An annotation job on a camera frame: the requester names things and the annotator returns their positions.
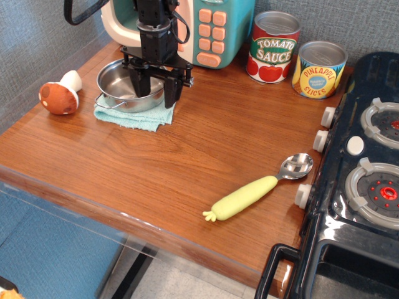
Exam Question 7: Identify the teal toy microwave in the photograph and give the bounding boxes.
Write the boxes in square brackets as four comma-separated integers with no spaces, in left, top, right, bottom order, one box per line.
[101,0,255,69]

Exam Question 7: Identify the stainless steel pot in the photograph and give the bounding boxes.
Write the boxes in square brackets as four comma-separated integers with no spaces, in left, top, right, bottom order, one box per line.
[95,59,164,113]

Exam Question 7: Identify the white stove knob middle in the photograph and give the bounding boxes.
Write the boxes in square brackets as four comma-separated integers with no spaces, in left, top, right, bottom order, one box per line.
[312,130,329,153]

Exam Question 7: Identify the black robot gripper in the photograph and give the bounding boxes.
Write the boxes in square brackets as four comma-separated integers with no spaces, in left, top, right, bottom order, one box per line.
[121,21,193,108]

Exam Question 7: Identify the black toy stove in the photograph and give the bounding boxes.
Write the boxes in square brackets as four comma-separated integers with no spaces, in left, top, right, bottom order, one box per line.
[256,52,398,298]

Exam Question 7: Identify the light blue folded cloth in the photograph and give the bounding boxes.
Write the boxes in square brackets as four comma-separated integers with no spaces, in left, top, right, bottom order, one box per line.
[94,102,175,132]

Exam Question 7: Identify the white stove knob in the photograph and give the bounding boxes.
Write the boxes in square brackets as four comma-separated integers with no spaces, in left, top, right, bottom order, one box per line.
[312,130,329,153]
[320,107,336,128]
[294,184,312,209]

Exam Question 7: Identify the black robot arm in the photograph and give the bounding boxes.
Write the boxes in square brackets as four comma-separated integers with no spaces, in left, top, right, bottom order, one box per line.
[122,1,193,108]

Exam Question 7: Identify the black braided cable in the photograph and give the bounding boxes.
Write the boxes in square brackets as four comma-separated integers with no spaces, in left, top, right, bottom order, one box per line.
[64,0,110,26]

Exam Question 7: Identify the tomato sauce can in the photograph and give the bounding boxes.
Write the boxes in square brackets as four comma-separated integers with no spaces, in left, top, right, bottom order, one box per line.
[246,11,301,83]

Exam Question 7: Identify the pineapple slices can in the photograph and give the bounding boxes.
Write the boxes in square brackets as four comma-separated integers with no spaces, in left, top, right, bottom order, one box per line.
[292,41,348,99]

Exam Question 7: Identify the brown plush mushroom toy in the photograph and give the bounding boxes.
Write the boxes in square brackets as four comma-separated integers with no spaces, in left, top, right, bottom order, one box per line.
[38,70,82,115]

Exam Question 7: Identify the spoon with yellow handle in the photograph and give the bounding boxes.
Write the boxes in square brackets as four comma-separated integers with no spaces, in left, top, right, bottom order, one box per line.
[202,153,314,222]

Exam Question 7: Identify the metal table leg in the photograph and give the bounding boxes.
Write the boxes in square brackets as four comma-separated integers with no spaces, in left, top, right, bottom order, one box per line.
[97,244,158,299]

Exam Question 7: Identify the white stove knob rear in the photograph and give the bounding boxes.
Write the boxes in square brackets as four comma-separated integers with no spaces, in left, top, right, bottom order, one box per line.
[320,107,336,128]

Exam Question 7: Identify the white stove knob front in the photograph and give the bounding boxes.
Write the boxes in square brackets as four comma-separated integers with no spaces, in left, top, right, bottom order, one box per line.
[294,184,312,209]

